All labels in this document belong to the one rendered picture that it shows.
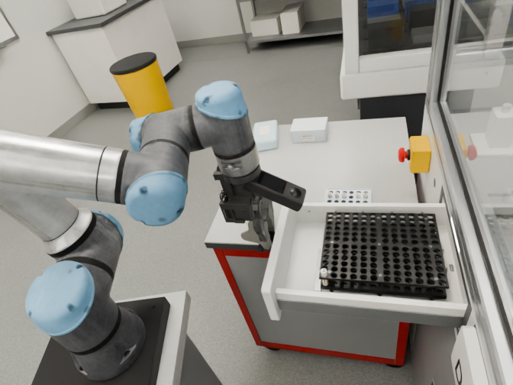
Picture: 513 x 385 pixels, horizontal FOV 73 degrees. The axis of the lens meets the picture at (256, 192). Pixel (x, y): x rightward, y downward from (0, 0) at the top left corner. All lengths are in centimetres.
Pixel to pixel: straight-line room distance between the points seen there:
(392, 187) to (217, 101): 67
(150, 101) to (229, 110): 268
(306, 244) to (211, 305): 107
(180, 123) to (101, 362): 50
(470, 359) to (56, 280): 68
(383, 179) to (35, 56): 368
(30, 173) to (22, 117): 354
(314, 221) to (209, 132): 41
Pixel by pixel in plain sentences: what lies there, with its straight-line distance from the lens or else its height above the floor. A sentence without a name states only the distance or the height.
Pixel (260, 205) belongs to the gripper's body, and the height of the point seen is 103.
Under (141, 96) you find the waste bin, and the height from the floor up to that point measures 41.
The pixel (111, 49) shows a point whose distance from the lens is 390.
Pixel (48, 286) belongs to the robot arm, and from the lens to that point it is 74.
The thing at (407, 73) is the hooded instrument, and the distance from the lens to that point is 141.
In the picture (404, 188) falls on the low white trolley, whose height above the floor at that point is 76.
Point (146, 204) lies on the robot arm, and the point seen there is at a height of 121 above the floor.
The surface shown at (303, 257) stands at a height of 84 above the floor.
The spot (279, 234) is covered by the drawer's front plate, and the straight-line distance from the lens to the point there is 73.
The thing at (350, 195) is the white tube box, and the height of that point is 79.
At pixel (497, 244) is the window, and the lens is 58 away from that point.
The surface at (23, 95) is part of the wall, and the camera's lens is 406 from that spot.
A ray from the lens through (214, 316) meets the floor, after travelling 178.
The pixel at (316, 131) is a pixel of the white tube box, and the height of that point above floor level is 80.
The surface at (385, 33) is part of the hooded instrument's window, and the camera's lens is 137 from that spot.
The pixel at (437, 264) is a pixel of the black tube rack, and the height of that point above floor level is 87.
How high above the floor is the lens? 147
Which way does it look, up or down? 40 degrees down
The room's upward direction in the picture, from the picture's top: 16 degrees counter-clockwise
